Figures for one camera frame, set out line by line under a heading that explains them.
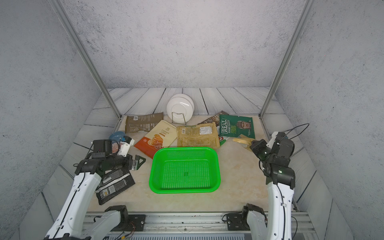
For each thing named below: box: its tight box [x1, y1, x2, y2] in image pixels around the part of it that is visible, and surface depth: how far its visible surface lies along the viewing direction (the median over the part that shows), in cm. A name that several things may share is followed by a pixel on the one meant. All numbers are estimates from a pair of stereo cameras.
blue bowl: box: [109, 131, 126, 143], surface depth 107 cm
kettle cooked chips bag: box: [232, 134, 256, 152], surface depth 74 cm
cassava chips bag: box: [134, 119, 178, 159], surface depth 108 cm
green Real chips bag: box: [219, 114, 256, 139], surface depth 113 cm
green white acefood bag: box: [218, 135, 230, 147], surface depth 107 cm
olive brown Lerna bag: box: [125, 111, 164, 134], surface depth 118 cm
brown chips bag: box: [197, 110, 229, 127], surface depth 117 cm
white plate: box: [166, 93, 195, 124], surface depth 110 cm
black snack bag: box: [95, 168, 136, 205], surface depth 88 cm
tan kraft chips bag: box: [176, 121, 220, 149], surface depth 108 cm
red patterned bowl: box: [111, 141, 119, 154], surface depth 64 cm
